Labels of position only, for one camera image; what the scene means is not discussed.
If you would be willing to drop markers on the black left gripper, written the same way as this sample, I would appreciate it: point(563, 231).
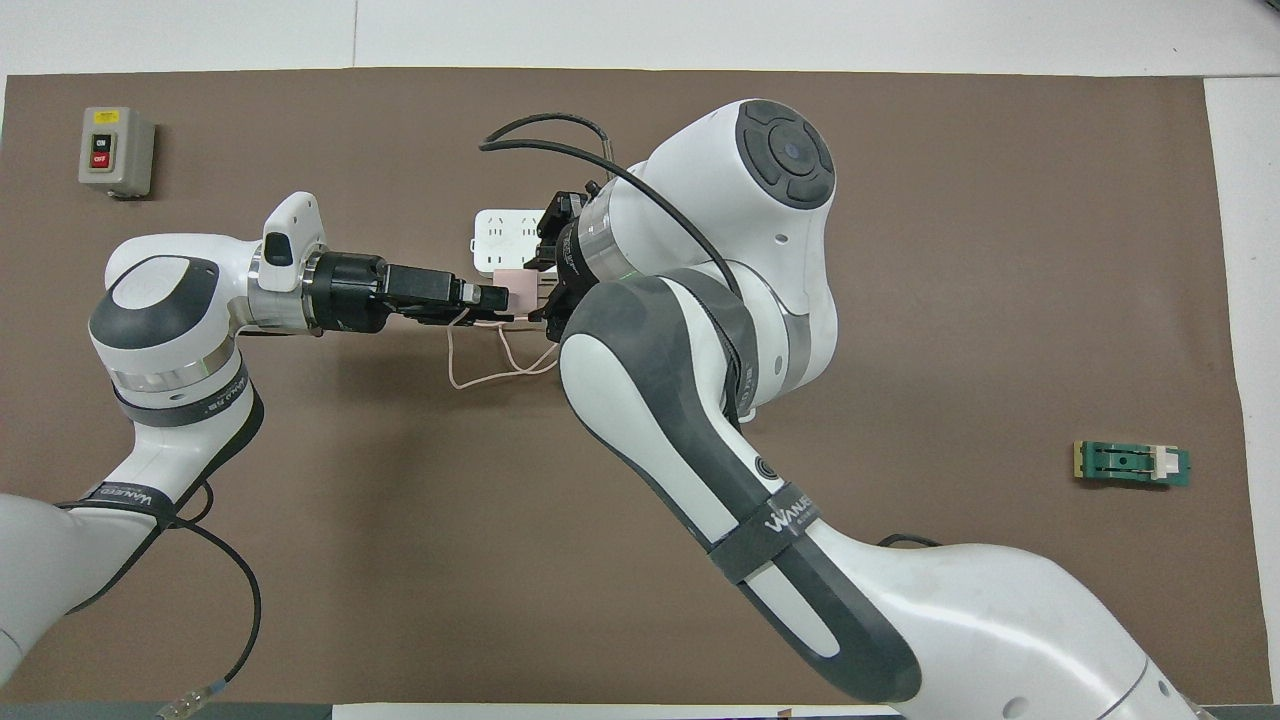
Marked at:
point(350, 292)

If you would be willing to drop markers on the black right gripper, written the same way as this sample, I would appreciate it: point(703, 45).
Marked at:
point(578, 240)

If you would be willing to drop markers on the pink USB charger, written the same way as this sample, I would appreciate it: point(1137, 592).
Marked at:
point(515, 288)

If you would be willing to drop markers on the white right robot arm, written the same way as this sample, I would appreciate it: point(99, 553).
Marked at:
point(700, 400)

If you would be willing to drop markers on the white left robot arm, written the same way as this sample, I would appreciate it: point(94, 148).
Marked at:
point(160, 310)

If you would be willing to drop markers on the white power strip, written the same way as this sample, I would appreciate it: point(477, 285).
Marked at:
point(505, 240)

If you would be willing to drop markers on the brown table mat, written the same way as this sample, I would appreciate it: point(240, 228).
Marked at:
point(400, 560)

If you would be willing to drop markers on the grey on-off switch box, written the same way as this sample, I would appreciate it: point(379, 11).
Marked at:
point(116, 151)

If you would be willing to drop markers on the green knife switch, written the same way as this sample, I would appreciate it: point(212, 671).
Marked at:
point(1125, 463)

